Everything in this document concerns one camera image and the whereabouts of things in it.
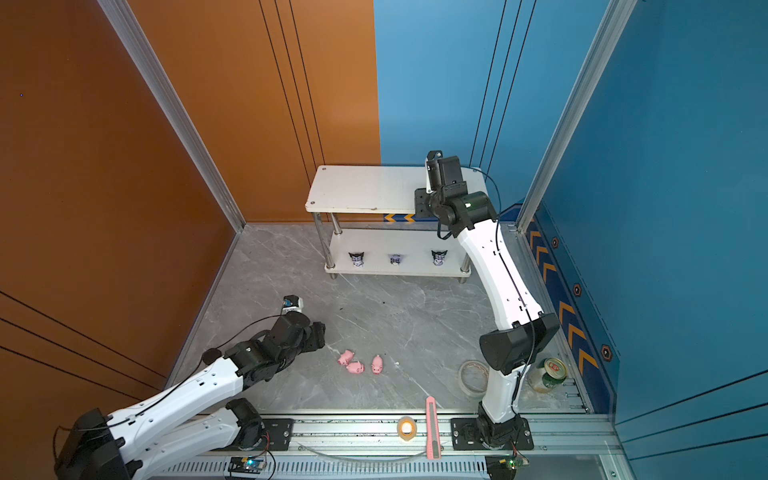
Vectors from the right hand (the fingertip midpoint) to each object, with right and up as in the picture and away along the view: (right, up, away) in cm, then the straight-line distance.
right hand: (424, 196), depth 77 cm
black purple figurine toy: (+7, -16, +20) cm, 26 cm away
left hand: (-29, -35, +6) cm, 46 cm away
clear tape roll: (+14, -50, +6) cm, 52 cm away
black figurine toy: (-20, -17, +20) cm, 32 cm away
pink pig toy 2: (-18, -47, +6) cm, 51 cm away
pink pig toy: (-21, -44, +8) cm, 50 cm away
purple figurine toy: (-7, -17, +21) cm, 28 cm away
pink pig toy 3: (-12, -46, +6) cm, 48 cm away
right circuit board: (+21, -64, -7) cm, 67 cm away
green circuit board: (-43, -65, -6) cm, 79 cm away
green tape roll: (+32, -44, -4) cm, 55 cm away
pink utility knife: (+2, -59, -4) cm, 59 cm away
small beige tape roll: (-5, -60, -4) cm, 60 cm away
